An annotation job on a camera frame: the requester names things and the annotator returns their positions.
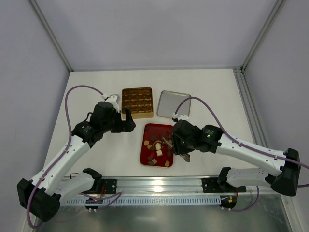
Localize metal tongs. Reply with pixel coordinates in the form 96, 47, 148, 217
159, 134, 191, 162

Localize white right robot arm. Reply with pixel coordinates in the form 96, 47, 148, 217
171, 120, 300, 197

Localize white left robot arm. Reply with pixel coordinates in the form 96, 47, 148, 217
17, 101, 136, 222

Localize gold chocolate box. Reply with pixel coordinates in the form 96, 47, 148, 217
121, 87, 154, 119

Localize white figurine chocolate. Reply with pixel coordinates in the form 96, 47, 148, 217
155, 142, 161, 150

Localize cream square chocolate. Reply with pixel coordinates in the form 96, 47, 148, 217
157, 150, 163, 156

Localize red rectangular tin tray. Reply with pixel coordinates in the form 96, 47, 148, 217
140, 123, 174, 168

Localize silver tin lid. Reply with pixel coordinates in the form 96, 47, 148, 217
156, 90, 191, 118

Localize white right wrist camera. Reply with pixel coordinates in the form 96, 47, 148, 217
171, 114, 190, 122

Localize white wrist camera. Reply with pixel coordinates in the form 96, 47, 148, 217
171, 114, 190, 122
101, 94, 121, 112

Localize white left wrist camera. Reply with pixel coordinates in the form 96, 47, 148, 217
101, 94, 121, 112

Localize slotted cable duct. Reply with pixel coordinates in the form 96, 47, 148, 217
62, 195, 221, 207

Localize aluminium mounting rail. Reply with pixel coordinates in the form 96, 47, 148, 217
60, 176, 247, 194

